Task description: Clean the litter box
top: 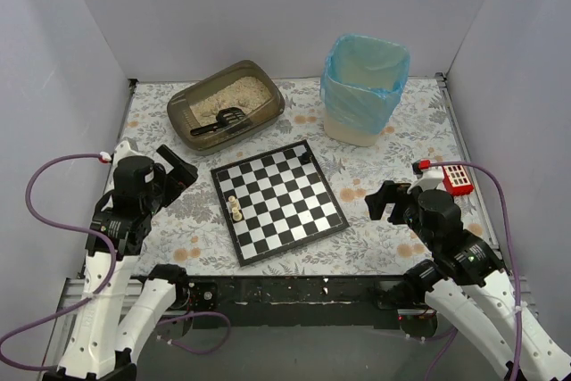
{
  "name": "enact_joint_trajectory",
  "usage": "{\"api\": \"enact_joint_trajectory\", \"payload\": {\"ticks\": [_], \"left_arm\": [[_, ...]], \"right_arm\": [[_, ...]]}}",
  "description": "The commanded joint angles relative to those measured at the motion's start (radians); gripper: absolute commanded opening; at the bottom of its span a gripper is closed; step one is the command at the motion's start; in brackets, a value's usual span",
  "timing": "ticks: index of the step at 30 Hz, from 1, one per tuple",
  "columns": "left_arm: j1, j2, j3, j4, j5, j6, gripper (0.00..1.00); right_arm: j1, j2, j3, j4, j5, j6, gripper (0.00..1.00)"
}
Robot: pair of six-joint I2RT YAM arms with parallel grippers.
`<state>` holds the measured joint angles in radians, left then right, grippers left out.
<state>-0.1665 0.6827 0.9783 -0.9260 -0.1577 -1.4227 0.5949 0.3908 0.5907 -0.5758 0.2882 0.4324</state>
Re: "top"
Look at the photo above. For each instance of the red toy block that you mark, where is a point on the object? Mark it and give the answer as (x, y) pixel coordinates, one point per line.
(456, 180)

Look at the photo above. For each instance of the beige trash bin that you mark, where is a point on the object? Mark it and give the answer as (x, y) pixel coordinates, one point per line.
(348, 135)

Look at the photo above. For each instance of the black chess piece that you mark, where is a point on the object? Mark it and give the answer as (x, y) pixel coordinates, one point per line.
(305, 158)

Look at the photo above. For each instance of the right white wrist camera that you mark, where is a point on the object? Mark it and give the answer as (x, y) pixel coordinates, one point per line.
(429, 176)

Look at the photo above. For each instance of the black white chessboard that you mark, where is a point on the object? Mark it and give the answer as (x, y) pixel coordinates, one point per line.
(285, 204)

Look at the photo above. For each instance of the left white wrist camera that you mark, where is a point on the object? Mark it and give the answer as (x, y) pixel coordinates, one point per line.
(124, 149)

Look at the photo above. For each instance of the cream chess piece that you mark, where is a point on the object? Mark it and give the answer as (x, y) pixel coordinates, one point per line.
(236, 214)
(233, 203)

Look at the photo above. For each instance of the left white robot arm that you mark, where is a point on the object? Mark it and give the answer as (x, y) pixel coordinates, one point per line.
(105, 343)

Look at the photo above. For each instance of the brown plastic litter box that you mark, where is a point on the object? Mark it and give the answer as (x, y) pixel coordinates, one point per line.
(244, 85)

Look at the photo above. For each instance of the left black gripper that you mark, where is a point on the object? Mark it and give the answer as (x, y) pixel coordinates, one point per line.
(174, 171)

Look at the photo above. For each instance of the black litter scoop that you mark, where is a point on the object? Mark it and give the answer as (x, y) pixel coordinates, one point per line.
(229, 117)

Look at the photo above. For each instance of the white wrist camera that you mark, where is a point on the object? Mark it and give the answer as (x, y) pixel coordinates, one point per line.
(124, 149)
(429, 176)

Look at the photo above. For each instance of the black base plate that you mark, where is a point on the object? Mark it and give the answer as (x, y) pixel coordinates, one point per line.
(307, 301)

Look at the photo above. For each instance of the blue plastic bin liner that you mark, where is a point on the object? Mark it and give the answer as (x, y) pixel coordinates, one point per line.
(363, 80)

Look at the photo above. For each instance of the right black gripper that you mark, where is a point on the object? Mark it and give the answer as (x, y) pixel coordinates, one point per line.
(393, 204)

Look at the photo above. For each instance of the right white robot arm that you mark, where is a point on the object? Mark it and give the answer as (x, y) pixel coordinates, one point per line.
(468, 284)

